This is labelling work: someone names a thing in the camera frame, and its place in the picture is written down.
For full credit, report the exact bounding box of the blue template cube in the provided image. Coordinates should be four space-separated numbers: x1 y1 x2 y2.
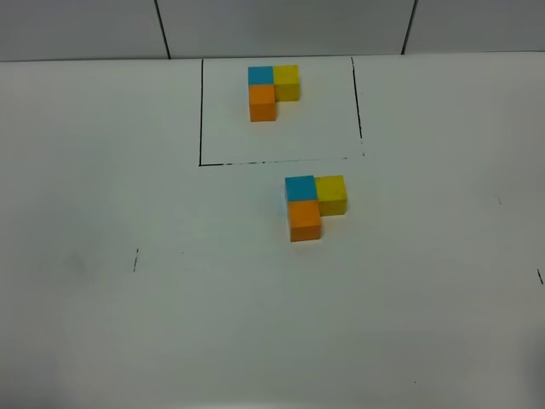
248 66 274 85

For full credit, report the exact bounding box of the orange template cube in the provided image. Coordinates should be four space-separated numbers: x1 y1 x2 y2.
249 84 277 122

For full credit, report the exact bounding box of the yellow template cube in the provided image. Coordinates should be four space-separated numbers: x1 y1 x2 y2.
273 65 301 102

